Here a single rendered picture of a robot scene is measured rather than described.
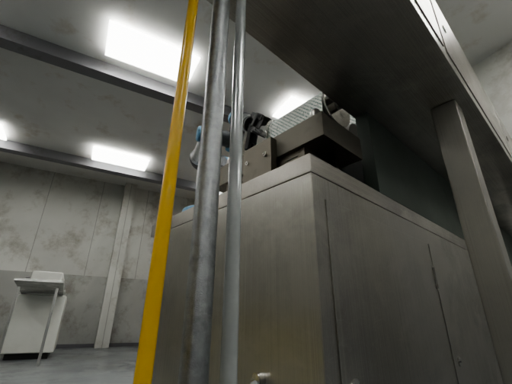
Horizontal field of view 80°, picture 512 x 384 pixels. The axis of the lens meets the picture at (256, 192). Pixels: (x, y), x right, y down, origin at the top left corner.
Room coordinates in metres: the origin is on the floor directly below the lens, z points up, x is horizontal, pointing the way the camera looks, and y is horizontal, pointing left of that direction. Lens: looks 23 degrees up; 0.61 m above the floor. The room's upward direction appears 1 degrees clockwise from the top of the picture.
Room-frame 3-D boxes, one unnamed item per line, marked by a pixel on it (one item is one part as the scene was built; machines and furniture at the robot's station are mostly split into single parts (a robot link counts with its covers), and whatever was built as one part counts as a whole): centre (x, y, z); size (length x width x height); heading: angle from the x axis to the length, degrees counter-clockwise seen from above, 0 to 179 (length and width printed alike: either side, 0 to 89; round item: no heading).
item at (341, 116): (0.79, -0.26, 1.25); 0.15 x 0.01 x 0.15; 132
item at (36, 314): (5.89, 3.89, 0.69); 2.92 x 0.75 x 1.38; 29
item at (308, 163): (1.58, -0.81, 0.88); 2.52 x 0.66 x 0.04; 133
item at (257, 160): (0.66, -0.01, 0.97); 0.10 x 0.03 x 0.11; 43
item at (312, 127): (0.73, -0.06, 1.00); 0.40 x 0.16 x 0.06; 43
